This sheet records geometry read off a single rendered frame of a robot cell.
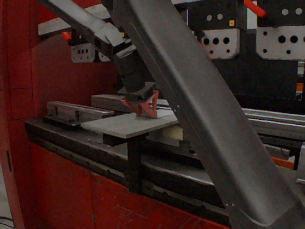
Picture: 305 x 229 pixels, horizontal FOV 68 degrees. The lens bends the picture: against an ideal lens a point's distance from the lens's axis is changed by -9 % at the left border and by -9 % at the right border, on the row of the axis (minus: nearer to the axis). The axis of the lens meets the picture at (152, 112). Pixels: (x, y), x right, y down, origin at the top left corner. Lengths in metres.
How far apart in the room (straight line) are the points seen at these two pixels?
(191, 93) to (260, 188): 0.11
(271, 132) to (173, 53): 0.73
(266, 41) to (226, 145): 0.44
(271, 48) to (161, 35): 0.41
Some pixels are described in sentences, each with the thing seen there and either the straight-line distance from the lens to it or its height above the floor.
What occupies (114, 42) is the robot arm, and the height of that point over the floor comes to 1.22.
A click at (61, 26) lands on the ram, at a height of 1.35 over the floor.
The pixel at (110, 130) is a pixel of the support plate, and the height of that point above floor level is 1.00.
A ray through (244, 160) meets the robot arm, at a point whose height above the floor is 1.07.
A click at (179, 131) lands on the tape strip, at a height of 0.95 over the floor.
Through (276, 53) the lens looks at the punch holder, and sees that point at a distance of 0.63.
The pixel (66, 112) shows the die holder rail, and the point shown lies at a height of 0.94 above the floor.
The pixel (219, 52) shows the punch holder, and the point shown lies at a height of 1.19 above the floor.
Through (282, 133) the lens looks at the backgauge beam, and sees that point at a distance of 0.93.
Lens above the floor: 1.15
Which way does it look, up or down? 10 degrees down
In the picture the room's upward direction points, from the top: straight up
